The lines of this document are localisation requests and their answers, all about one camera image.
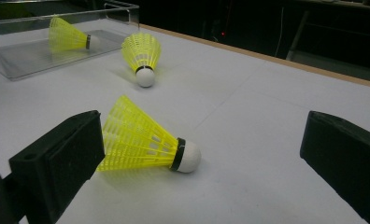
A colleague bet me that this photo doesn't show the white desk frame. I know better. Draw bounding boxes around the white desk frame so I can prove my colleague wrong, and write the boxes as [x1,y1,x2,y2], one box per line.
[285,9,370,62]

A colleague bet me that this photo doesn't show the yellow shuttlecock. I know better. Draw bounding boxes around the yellow shuttlecock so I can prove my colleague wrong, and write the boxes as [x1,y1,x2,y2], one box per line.
[96,94,203,174]
[121,32,163,89]
[48,17,101,53]

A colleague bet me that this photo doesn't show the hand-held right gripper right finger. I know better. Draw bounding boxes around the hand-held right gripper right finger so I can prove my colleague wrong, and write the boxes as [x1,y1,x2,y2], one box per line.
[299,110,370,224]

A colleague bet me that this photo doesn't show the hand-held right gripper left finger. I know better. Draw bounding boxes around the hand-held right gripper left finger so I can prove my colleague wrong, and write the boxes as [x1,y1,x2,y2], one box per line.
[8,109,107,224]

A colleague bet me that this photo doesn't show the clear plastic container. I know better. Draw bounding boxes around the clear plastic container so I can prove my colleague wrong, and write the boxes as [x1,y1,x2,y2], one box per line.
[0,1,140,82]

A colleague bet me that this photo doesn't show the white table cover sheet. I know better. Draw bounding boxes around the white table cover sheet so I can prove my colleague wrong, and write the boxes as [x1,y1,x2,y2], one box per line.
[0,18,370,224]

